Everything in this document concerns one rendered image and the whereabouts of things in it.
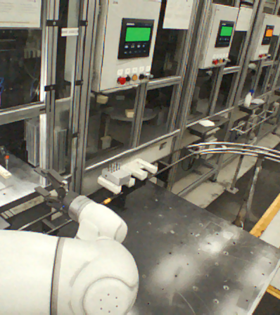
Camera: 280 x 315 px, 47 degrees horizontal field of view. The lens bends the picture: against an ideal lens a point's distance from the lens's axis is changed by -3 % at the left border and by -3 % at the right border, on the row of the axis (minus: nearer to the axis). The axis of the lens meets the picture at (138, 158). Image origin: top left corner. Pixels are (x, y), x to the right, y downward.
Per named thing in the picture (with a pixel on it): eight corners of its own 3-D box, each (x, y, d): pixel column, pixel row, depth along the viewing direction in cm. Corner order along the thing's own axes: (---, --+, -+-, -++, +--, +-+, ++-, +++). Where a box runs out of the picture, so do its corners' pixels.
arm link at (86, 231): (86, 197, 107) (67, 231, 106) (122, 219, 99) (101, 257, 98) (103, 203, 116) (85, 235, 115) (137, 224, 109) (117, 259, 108)
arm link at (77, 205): (98, 197, 113) (86, 190, 116) (78, 207, 106) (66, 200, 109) (96, 218, 117) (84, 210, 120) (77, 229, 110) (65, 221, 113)
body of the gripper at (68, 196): (84, 211, 119) (67, 200, 124) (85, 192, 115) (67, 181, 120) (67, 219, 113) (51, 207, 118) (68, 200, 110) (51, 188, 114)
